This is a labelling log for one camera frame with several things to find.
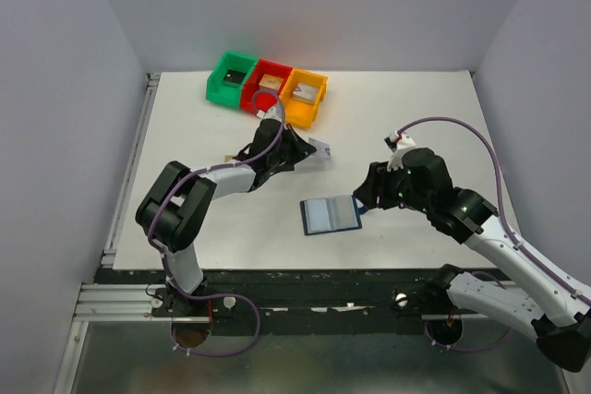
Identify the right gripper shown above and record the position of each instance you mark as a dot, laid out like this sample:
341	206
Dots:
367	193

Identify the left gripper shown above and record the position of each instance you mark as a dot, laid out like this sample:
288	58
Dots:
301	149

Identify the white silver card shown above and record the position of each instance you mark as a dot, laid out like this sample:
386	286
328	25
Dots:
322	149

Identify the blue card holder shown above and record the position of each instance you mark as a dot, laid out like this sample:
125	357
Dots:
331	214

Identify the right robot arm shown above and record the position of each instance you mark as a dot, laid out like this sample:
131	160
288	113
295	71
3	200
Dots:
553	311

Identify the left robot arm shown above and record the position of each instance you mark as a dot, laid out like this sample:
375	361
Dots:
174	209

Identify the yellow bin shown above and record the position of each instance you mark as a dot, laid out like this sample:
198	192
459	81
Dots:
297	113

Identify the grey block in yellow bin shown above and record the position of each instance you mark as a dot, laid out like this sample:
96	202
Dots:
305	93

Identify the red bin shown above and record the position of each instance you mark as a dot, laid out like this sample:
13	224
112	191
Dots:
253	98

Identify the tan block in red bin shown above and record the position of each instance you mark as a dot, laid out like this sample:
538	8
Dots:
270	82

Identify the dark block in green bin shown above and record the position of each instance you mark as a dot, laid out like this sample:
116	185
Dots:
234	78

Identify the green bin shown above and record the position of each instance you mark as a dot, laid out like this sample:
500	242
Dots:
219	93

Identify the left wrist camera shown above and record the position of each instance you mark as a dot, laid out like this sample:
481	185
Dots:
274	113

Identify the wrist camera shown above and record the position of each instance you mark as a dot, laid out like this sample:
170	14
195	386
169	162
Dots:
399	144
274	113

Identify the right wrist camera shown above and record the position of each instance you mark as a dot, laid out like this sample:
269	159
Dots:
399	144

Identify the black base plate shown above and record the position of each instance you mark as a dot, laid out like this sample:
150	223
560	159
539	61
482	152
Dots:
310	302

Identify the aluminium rail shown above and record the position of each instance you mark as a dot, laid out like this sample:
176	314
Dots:
113	303

